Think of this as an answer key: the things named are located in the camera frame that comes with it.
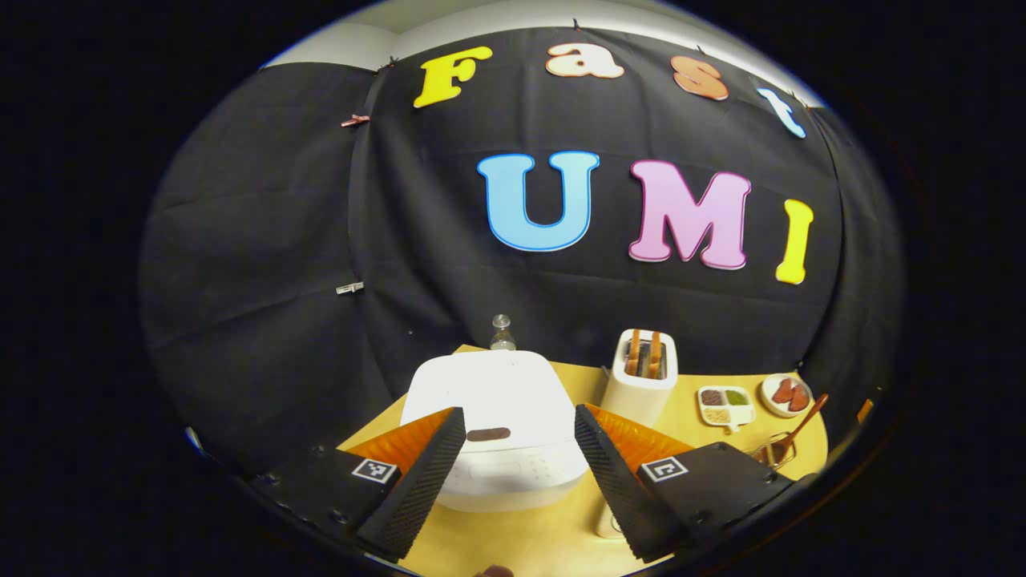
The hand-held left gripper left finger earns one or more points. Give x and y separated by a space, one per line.
417 493

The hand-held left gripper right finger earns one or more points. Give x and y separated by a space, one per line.
617 489

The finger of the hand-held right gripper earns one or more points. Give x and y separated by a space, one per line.
864 410

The brown wooden spoon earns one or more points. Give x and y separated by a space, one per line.
805 421

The white rice cooker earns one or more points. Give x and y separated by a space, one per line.
505 393

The red meat slice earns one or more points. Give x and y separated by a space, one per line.
800 398
783 391

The white toaster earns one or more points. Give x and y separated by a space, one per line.
633 401

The white round plate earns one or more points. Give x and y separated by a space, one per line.
768 399

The white divided bean dish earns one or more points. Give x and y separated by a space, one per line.
725 407

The toasted bread slice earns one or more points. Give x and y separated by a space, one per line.
655 354
633 353

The small glass bottle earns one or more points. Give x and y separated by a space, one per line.
502 335

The silver cloth clip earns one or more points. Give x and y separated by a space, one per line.
349 288

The black backdrop cloth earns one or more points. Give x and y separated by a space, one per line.
264 240

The copper cloth clip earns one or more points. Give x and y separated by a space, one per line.
355 120

